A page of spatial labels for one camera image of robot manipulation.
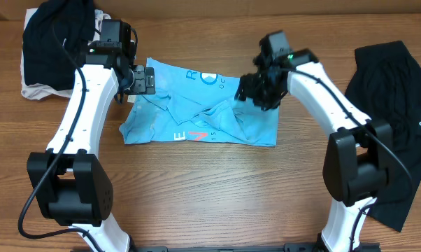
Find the light blue printed t-shirt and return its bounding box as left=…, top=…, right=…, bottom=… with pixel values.
left=120, top=58, right=279, bottom=146

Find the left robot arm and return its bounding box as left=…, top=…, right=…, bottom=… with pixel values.
left=18, top=19, right=155, bottom=251

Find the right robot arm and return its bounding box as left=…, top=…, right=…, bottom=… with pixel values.
left=235, top=31, right=392, bottom=251

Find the dark navy folded garment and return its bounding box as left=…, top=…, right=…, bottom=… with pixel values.
left=22, top=0, right=95, bottom=91

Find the black shirt on right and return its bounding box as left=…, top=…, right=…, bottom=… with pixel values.
left=345, top=41, right=421, bottom=232

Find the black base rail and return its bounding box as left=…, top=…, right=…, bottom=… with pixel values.
left=70, top=241, right=383, bottom=252

